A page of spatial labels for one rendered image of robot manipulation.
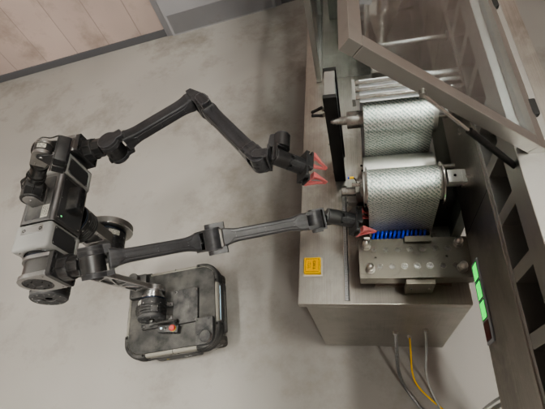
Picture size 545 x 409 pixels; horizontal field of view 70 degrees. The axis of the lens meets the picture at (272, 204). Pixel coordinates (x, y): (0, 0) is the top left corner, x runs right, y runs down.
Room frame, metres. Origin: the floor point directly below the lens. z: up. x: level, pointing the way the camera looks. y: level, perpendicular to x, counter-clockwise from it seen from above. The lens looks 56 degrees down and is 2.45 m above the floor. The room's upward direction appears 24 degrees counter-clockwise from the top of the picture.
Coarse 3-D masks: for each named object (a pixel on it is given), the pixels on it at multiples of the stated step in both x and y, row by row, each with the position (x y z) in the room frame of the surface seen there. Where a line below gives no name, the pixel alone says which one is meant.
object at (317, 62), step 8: (304, 0) 1.67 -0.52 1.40; (312, 16) 1.68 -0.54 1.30; (312, 24) 1.66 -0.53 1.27; (312, 32) 1.67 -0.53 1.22; (312, 40) 1.67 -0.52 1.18; (312, 48) 1.67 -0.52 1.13; (312, 56) 1.67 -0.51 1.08; (320, 56) 1.83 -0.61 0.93; (320, 64) 1.76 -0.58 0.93; (320, 72) 1.67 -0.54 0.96; (320, 80) 1.66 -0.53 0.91
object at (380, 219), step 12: (372, 216) 0.64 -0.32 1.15; (384, 216) 0.62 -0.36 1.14; (396, 216) 0.60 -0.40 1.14; (408, 216) 0.59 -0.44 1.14; (420, 216) 0.57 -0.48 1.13; (432, 216) 0.55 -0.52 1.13; (372, 228) 0.64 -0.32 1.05; (384, 228) 0.62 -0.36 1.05; (396, 228) 0.60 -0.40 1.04; (408, 228) 0.58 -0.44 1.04; (420, 228) 0.57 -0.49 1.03
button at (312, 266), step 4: (304, 260) 0.68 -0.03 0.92; (308, 260) 0.68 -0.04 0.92; (312, 260) 0.67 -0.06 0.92; (316, 260) 0.66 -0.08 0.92; (320, 260) 0.66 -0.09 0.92; (304, 264) 0.67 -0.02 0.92; (308, 264) 0.66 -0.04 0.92; (312, 264) 0.66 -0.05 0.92; (316, 264) 0.65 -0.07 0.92; (320, 264) 0.64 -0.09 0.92; (304, 268) 0.65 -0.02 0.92; (308, 268) 0.65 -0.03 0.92; (312, 268) 0.64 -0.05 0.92; (316, 268) 0.63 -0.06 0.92; (320, 268) 0.63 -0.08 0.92; (304, 272) 0.64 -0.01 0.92; (308, 272) 0.63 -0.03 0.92; (312, 272) 0.62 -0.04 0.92; (316, 272) 0.62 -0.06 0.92; (320, 272) 0.61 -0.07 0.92
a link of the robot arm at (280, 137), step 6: (276, 132) 0.91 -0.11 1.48; (282, 132) 0.89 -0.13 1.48; (288, 132) 0.89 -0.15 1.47; (270, 138) 0.90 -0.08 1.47; (276, 138) 0.88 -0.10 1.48; (282, 138) 0.87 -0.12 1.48; (288, 138) 0.87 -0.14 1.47; (270, 144) 0.87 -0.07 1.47; (282, 144) 0.85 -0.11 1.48; (288, 144) 0.84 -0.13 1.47; (258, 150) 0.85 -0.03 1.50; (264, 150) 0.84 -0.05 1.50; (270, 150) 0.86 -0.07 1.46; (288, 150) 0.84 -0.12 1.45; (252, 156) 0.84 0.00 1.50; (258, 156) 0.83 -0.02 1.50; (264, 156) 0.81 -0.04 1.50; (270, 156) 0.84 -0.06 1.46; (270, 162) 0.82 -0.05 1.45; (270, 168) 0.81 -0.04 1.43
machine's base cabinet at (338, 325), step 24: (312, 312) 0.51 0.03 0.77; (336, 312) 0.47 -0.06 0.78; (360, 312) 0.43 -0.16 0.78; (384, 312) 0.39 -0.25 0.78; (408, 312) 0.35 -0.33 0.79; (432, 312) 0.32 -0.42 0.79; (456, 312) 0.28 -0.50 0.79; (336, 336) 0.49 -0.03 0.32; (360, 336) 0.44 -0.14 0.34; (384, 336) 0.39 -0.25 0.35; (432, 336) 0.30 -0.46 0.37
